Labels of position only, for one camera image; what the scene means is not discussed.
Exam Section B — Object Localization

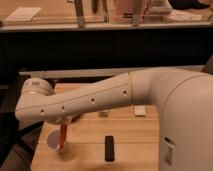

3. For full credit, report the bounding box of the black chair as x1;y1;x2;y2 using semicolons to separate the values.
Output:
0;75;43;167

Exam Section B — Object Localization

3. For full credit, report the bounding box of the white tube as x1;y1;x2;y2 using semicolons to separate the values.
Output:
99;110;109;117

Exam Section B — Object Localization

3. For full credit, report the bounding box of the white paper sheet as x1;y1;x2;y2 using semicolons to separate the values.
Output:
5;7;41;22

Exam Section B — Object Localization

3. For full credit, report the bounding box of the green bowl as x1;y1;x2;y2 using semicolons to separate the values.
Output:
68;114;82;123

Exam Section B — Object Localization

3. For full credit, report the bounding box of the black rectangular block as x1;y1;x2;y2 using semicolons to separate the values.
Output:
105;135;115;162

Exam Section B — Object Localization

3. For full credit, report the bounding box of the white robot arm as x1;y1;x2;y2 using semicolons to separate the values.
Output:
15;65;213;171

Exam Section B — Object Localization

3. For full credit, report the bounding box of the white rectangular block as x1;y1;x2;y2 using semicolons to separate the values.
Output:
134;105;146;117

